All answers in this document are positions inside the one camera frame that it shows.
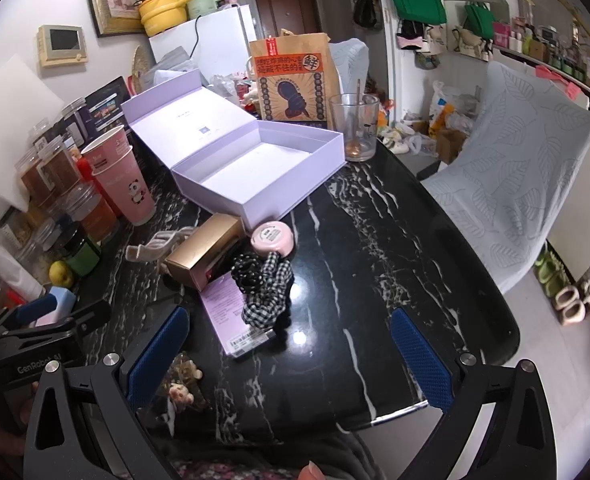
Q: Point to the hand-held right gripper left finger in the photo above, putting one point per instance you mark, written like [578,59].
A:
[157,355]

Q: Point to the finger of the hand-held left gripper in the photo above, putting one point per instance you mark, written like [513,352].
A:
[37,308]
[85,317]

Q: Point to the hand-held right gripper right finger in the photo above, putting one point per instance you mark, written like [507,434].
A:
[420,360]

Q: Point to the brown bear hair clip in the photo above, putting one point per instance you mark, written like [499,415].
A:
[180,385]

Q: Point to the purple card packet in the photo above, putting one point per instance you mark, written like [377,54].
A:
[225,315]

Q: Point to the white claw hair clip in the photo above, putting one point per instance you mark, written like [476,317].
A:
[160,247]

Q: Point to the gold cardboard box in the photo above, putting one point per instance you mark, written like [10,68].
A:
[205,252]

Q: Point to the black polka dot scrunchie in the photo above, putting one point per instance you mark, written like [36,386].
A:
[247,270]

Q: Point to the black white gingham scrunchie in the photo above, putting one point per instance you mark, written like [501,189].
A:
[270,290]

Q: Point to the pink round compact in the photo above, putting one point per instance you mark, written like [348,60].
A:
[272,237]

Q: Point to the lavender gift box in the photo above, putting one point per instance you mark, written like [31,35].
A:
[275,160]

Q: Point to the person's right hand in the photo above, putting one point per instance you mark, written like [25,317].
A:
[312,471]

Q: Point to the light blue small box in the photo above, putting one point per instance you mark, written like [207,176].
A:
[65,302]

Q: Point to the yellow green fruit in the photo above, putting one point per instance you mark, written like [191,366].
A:
[61,273]

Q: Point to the dark jar green label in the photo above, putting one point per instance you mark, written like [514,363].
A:
[82,255]

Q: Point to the pink panda paper cup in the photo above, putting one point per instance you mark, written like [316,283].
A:
[127,190]

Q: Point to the person's patterned clothing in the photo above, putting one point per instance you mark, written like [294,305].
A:
[255,460]

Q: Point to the row of clear plastic jars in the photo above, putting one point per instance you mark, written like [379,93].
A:
[55,165]

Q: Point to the red packet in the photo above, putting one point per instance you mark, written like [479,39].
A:
[82,167]

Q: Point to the green slippers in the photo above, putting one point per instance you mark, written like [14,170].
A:
[550,272]

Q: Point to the beige slippers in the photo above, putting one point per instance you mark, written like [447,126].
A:
[577,302]

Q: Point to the plain pink paper cup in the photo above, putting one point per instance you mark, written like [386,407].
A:
[106,142]

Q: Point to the black printed pouches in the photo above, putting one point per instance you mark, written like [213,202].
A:
[107,102]

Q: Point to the large leaf covered chair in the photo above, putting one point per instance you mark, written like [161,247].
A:
[515,160]

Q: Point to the clear glass cup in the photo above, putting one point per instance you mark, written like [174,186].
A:
[355,125]

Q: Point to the copper spoon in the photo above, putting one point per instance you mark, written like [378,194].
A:
[359,115]

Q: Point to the white plastic shopping bag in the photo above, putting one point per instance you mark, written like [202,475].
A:
[447,105]

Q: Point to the woven straw hat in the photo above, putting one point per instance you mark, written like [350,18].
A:
[141,60]

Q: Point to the grey mailing bags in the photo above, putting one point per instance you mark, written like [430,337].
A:
[170,67]

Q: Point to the clear crumpled plastic bag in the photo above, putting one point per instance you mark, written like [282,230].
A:
[223,87]

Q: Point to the brown printed paper bag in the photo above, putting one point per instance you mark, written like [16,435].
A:
[290,85]

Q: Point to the small leaf covered chair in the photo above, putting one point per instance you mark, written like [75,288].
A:
[350,62]

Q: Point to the white fridge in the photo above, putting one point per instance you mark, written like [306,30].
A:
[220,40]

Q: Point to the yellow pot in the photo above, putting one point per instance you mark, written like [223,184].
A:
[161,12]

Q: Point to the row of cosmetic bottles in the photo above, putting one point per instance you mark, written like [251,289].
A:
[555,45]

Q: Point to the dark hanging handbag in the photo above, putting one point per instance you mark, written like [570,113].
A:
[367,7]

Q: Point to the brown door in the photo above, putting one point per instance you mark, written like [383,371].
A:
[287,12]

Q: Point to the beige wall intercom panel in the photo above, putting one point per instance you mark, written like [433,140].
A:
[61,45]

